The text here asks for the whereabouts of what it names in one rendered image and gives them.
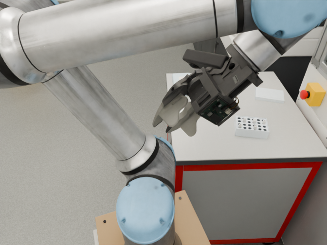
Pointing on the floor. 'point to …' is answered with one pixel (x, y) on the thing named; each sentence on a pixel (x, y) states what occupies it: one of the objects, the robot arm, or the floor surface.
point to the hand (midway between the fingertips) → (163, 122)
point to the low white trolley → (248, 168)
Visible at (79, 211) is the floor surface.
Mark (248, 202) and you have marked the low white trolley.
